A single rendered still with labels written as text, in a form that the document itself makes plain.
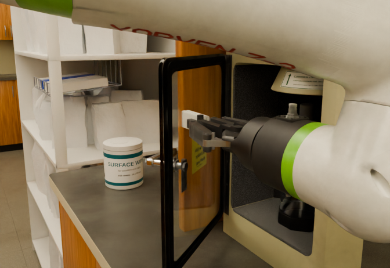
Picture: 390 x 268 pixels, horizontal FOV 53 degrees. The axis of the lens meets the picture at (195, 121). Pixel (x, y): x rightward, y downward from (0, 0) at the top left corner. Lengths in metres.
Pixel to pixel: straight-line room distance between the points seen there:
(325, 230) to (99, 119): 1.29
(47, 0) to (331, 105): 0.50
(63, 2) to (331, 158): 0.27
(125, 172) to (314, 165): 0.94
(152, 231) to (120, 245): 0.10
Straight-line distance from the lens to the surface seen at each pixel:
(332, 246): 0.79
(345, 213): 0.38
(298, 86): 0.78
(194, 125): 0.59
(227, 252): 0.95
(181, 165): 0.68
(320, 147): 0.41
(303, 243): 0.85
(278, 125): 0.46
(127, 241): 1.00
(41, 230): 2.98
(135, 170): 1.30
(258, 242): 0.92
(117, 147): 1.26
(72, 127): 1.90
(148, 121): 1.91
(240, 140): 0.50
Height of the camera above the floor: 1.42
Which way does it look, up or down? 12 degrees down
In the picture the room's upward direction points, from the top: straight up
